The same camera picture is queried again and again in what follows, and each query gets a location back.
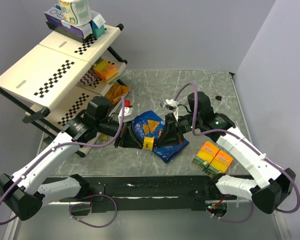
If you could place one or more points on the right yellow sponge pack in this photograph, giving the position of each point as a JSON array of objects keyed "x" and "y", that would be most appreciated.
[{"x": 219, "y": 164}]

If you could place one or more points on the teal small box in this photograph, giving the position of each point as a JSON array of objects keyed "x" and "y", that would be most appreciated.
[{"x": 97, "y": 25}]

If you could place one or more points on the beige checkered shelf rack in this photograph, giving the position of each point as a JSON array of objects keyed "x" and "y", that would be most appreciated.
[{"x": 45, "y": 81}]

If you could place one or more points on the orange padlock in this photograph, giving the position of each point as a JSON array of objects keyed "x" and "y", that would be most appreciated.
[{"x": 218, "y": 98}]

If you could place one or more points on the purple zigzag cloth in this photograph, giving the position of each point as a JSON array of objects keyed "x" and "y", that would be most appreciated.
[{"x": 88, "y": 78}]

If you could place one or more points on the yellow sponge pack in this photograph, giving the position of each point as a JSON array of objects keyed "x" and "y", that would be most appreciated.
[
  {"x": 205, "y": 156},
  {"x": 219, "y": 164}
]

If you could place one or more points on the orange sponge pack on shelf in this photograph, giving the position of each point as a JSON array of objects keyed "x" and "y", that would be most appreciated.
[{"x": 106, "y": 71}]

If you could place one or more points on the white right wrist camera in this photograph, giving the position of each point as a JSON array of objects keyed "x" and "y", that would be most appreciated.
[{"x": 172, "y": 105}]

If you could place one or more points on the purple tissue box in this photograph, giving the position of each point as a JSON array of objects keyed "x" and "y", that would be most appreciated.
[{"x": 57, "y": 22}]

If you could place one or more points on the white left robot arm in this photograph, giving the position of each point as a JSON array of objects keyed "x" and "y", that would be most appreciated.
[{"x": 24, "y": 192}]

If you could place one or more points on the brass padlock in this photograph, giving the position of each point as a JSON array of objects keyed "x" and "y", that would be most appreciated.
[{"x": 103, "y": 138}]

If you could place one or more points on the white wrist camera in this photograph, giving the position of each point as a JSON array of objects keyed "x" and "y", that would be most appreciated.
[
  {"x": 128, "y": 112},
  {"x": 172, "y": 105}
]

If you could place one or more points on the yellow padlock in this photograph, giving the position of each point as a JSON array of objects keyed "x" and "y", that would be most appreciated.
[{"x": 148, "y": 143}]

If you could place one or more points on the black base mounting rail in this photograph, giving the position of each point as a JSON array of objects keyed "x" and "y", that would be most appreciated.
[{"x": 132, "y": 193}]

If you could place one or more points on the orange snack bag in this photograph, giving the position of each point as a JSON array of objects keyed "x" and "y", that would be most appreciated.
[{"x": 115, "y": 92}]

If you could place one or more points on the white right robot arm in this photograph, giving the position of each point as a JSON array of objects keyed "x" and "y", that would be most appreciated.
[{"x": 270, "y": 184}]

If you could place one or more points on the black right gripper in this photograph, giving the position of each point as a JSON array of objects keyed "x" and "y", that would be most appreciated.
[{"x": 172, "y": 133}]

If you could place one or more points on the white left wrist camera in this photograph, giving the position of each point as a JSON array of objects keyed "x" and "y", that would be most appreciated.
[{"x": 128, "y": 112}]

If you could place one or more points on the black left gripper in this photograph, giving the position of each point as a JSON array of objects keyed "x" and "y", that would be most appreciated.
[{"x": 131, "y": 139}]

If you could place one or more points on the blue Doritos chip bag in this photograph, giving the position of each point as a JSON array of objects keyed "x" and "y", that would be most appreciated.
[{"x": 150, "y": 125}]

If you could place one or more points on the left yellow sponge pack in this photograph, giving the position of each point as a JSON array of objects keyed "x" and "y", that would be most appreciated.
[{"x": 205, "y": 156}]

